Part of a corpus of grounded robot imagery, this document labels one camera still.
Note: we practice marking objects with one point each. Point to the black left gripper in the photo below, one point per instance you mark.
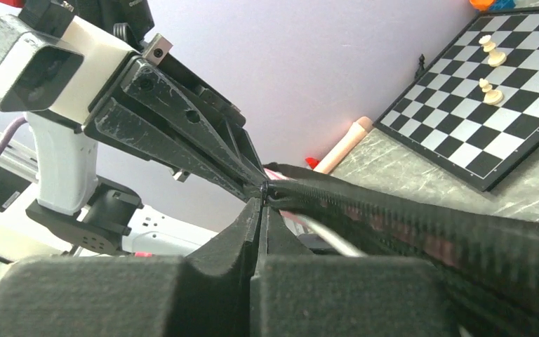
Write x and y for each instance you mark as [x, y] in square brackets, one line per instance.
[157, 109]

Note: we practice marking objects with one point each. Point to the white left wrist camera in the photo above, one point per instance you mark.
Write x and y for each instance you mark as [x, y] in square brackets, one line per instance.
[61, 74]

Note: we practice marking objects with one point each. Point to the pink racket bag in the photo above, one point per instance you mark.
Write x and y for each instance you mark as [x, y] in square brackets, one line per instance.
[489, 264]

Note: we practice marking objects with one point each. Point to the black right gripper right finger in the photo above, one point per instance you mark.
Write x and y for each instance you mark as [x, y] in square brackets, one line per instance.
[297, 293]

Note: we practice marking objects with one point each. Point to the black white chessboard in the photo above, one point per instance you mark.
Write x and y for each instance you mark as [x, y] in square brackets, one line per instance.
[474, 111]

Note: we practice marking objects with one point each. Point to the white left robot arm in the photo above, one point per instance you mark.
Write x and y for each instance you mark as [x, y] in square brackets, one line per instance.
[82, 208]

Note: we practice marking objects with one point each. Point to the orange teal toy blocks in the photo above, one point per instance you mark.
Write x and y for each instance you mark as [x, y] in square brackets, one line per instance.
[492, 5]

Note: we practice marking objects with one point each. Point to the red clamp knob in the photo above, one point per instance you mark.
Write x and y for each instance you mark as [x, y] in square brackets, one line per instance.
[311, 162]

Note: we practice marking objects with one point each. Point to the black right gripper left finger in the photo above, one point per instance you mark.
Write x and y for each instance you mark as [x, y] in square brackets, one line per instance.
[202, 294]

